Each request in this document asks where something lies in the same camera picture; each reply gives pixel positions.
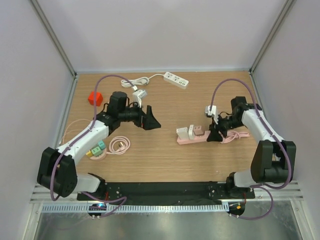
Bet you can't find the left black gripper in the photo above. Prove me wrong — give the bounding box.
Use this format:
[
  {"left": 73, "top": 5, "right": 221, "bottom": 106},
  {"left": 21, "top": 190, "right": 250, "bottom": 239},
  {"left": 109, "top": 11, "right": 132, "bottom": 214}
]
[{"left": 118, "top": 100, "right": 161, "bottom": 130}]

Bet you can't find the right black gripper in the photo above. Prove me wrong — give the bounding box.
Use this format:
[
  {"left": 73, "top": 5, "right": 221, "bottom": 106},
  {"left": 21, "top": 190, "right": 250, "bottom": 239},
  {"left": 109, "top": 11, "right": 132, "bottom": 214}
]
[{"left": 206, "top": 113, "right": 244, "bottom": 142}]

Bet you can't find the pink power strip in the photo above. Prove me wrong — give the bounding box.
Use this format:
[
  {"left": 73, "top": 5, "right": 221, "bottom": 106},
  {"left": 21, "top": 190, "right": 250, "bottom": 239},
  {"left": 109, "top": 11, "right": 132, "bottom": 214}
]
[{"left": 176, "top": 129, "right": 251, "bottom": 145}]

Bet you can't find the mauve dual usb charger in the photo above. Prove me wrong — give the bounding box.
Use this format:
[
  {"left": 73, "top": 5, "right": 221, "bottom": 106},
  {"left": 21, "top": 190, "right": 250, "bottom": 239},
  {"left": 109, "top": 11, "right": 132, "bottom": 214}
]
[{"left": 193, "top": 125, "right": 205, "bottom": 136}]

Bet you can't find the white power strip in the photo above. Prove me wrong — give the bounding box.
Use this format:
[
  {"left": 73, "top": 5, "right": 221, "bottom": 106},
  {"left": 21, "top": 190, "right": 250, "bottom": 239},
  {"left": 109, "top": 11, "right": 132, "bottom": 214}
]
[{"left": 121, "top": 71, "right": 189, "bottom": 90}]

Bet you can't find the red cube adapter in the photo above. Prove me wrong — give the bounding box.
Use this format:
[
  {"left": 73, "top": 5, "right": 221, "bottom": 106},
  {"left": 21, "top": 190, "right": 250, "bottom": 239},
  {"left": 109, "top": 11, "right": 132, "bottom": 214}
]
[{"left": 87, "top": 91, "right": 104, "bottom": 107}]

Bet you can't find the white square charger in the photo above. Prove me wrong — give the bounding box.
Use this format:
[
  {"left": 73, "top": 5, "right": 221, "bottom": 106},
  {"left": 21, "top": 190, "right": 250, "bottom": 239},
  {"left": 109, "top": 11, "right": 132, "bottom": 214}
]
[{"left": 176, "top": 127, "right": 189, "bottom": 140}]

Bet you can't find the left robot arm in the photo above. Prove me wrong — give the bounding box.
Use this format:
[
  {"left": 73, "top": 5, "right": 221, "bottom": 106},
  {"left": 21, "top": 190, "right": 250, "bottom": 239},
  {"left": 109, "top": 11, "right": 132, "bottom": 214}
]
[{"left": 37, "top": 89, "right": 161, "bottom": 201}]

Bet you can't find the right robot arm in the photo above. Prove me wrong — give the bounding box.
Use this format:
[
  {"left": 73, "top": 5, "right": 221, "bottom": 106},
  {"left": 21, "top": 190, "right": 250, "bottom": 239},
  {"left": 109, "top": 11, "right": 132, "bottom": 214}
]
[{"left": 204, "top": 96, "right": 297, "bottom": 198}]

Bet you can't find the teal plug adapter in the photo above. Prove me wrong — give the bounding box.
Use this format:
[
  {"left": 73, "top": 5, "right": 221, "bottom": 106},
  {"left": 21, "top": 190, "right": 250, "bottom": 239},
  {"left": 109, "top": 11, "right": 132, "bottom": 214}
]
[{"left": 97, "top": 140, "right": 106, "bottom": 150}]

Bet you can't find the round pink socket base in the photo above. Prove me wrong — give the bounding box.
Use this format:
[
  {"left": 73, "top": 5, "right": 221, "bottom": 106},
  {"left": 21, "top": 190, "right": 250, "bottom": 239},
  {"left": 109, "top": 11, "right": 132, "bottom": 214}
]
[{"left": 90, "top": 148, "right": 107, "bottom": 161}]

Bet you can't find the green plug adapter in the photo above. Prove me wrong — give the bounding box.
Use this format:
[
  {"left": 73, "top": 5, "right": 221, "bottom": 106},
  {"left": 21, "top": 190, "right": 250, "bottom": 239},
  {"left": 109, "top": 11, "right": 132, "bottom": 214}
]
[{"left": 91, "top": 146, "right": 103, "bottom": 157}]

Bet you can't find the yellow plug adapter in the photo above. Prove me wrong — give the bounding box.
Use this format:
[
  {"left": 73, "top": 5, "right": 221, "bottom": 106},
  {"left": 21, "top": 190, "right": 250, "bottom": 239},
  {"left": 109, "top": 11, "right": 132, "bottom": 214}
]
[{"left": 86, "top": 150, "right": 93, "bottom": 158}]

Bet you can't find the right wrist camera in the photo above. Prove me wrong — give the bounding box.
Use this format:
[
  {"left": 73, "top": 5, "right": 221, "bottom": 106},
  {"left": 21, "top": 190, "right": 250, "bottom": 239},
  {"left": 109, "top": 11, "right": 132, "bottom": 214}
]
[{"left": 204, "top": 105, "right": 219, "bottom": 124}]

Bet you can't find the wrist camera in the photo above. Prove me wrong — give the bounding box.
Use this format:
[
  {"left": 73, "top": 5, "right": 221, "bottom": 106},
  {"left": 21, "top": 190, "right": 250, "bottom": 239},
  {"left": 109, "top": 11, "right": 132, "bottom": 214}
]
[
  {"left": 204, "top": 105, "right": 219, "bottom": 124},
  {"left": 131, "top": 85, "right": 147, "bottom": 108}
]

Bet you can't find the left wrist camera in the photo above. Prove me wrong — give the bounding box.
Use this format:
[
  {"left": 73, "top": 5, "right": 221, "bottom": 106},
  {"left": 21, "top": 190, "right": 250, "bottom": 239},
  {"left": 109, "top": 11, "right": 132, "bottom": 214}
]
[{"left": 131, "top": 85, "right": 147, "bottom": 108}]

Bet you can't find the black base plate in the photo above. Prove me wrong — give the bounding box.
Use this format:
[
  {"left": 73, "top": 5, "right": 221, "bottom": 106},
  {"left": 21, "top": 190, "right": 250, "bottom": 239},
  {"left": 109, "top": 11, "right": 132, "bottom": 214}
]
[{"left": 92, "top": 181, "right": 255, "bottom": 206}]

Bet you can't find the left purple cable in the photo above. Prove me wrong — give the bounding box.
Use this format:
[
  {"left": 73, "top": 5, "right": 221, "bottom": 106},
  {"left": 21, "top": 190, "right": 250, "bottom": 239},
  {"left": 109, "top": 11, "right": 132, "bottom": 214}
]
[{"left": 49, "top": 74, "right": 140, "bottom": 218}]

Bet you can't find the slotted cable duct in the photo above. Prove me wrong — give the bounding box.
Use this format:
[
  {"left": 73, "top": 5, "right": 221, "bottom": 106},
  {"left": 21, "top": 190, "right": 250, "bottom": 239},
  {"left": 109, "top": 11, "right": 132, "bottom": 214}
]
[{"left": 41, "top": 203, "right": 229, "bottom": 214}]

